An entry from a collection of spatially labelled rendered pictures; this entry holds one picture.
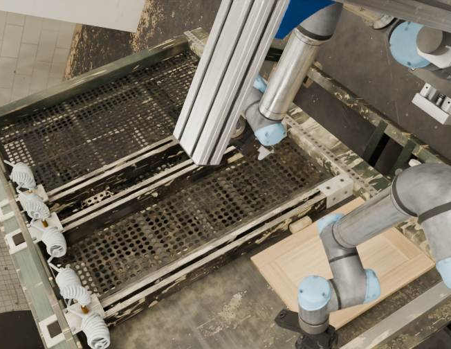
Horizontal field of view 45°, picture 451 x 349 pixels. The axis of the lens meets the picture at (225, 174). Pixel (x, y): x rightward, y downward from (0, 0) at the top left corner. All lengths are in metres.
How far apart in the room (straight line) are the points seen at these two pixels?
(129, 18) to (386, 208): 4.50
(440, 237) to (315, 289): 0.38
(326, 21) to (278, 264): 0.93
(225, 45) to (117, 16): 4.55
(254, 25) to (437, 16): 0.29
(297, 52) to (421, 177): 0.44
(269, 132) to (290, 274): 0.61
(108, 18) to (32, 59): 1.82
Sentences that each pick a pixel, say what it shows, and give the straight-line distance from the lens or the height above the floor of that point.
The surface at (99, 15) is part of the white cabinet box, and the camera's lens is 5.29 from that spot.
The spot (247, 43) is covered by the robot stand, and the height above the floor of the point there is 2.03.
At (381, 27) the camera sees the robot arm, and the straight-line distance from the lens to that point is 1.58.
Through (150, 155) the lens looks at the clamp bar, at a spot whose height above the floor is 1.40.
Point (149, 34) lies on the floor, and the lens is 5.24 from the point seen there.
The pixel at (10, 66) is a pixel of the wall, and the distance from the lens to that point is 6.89.
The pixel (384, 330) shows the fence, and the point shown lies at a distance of 1.73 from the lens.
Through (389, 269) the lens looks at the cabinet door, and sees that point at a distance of 1.89.
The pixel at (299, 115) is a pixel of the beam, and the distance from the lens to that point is 2.38.
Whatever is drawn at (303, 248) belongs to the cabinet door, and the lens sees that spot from 1.91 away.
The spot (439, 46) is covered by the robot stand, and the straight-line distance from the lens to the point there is 1.12.
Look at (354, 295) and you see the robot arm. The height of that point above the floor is 1.52.
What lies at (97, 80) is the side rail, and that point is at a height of 1.36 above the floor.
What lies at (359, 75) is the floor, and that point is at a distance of 3.26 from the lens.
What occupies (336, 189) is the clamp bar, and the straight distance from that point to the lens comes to 2.02.
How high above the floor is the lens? 2.51
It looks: 37 degrees down
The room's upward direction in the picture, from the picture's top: 91 degrees counter-clockwise
